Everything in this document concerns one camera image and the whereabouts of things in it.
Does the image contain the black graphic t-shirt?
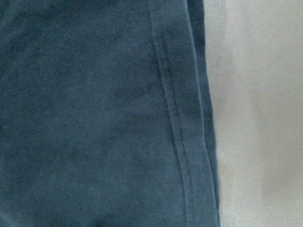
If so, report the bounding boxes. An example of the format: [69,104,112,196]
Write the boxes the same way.
[0,0,220,227]

